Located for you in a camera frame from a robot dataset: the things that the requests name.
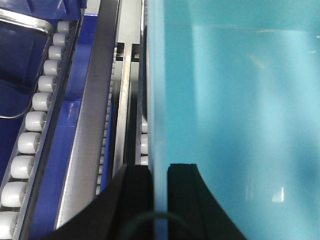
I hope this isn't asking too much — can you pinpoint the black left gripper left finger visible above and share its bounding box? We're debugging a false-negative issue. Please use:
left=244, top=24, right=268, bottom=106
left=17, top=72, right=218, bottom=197
left=44, top=164, right=154, bottom=240

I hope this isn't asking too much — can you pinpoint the white roller conveyor track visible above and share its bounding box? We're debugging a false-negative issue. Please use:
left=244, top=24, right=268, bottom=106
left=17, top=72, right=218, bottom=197
left=0, top=20, right=80, bottom=240

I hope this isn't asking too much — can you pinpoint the steel divider rail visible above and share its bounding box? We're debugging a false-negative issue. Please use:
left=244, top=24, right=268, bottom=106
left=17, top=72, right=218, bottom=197
left=55, top=0, right=121, bottom=229

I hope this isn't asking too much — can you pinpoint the dark blue bin lower left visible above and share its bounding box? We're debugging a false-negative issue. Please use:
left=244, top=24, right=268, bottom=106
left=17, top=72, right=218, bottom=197
left=0, top=0, right=87, bottom=176

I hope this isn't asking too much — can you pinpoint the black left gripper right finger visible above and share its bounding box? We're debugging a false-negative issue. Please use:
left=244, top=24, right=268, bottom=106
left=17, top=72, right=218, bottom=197
left=167, top=164, right=246, bottom=240

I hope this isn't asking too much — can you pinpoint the black cable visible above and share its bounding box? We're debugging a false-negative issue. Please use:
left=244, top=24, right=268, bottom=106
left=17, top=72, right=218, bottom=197
left=123, top=211, right=193, bottom=240

